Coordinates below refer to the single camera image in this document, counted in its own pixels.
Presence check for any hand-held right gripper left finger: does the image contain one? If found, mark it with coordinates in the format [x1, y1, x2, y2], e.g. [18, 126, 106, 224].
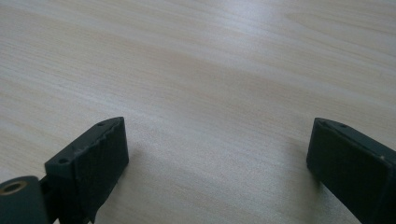
[44, 116, 130, 224]

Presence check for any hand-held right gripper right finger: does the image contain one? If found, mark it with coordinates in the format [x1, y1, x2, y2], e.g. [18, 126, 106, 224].
[305, 117, 396, 224]

